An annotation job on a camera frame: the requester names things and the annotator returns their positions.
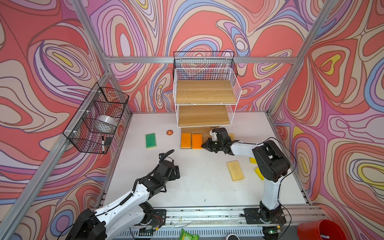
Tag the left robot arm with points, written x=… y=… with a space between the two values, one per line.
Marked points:
x=129 y=210

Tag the white wire wooden shelf rack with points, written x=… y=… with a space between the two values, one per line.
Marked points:
x=205 y=98

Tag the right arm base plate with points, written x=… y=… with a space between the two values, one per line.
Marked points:
x=264 y=216

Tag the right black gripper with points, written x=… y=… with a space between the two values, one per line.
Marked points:
x=208 y=145

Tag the green snack bag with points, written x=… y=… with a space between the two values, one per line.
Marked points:
x=187 y=236

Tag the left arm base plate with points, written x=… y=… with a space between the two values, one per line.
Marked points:
x=157 y=219

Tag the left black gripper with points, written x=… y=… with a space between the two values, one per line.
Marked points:
x=173 y=176

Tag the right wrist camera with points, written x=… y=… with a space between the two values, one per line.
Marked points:
x=213 y=134

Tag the yellow sponge right table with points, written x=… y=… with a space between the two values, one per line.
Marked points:
x=259 y=174

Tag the black marker in basket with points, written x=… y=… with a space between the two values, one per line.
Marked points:
x=103 y=144

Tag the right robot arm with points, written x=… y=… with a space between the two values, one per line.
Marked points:
x=271 y=161

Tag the silver tape roll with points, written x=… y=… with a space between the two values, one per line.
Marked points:
x=107 y=120

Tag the black wire basket on wall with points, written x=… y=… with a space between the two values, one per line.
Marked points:
x=85 y=132

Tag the red bucket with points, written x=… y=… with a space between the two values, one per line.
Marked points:
x=320 y=230

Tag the green sponge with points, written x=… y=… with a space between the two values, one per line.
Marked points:
x=151 y=141

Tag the pale yellow sponge orange underside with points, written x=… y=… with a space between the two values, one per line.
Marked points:
x=235 y=170

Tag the yellow sponge beside shelf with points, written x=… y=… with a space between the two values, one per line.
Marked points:
x=232 y=136

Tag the aluminium front rail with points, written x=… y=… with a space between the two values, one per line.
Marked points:
x=178 y=217

